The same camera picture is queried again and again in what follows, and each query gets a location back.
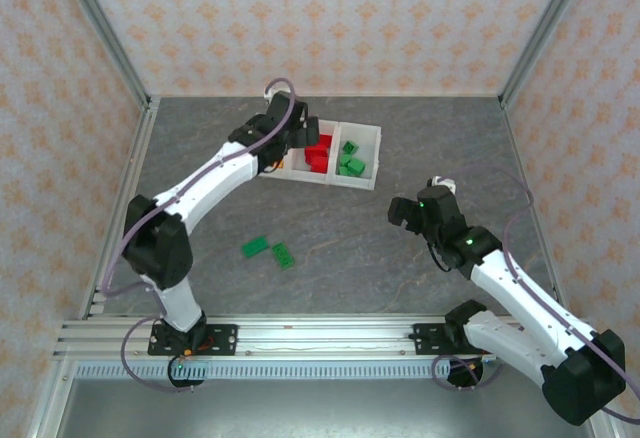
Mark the green lego brick with holes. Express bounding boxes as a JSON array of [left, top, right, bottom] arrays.
[[271, 241, 297, 270]]

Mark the flat green lego plate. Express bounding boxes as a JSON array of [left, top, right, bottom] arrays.
[[241, 236, 270, 258]]

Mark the aluminium side rail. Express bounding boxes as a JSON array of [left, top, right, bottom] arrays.
[[499, 96, 572, 320], [77, 96, 162, 320]]

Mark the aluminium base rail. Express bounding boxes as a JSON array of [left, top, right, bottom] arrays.
[[53, 315, 600, 362]]

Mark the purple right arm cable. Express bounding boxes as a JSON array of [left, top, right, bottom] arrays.
[[432, 167, 640, 427]]

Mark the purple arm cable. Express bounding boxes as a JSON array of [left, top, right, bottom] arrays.
[[432, 167, 640, 427], [99, 77, 299, 394]]

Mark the grey slotted cable duct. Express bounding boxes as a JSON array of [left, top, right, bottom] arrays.
[[73, 360, 454, 380]]

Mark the aluminium frame post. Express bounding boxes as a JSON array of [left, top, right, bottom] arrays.
[[499, 0, 599, 109], [52, 0, 154, 109]]

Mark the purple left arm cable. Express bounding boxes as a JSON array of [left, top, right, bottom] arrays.
[[99, 77, 299, 394]]

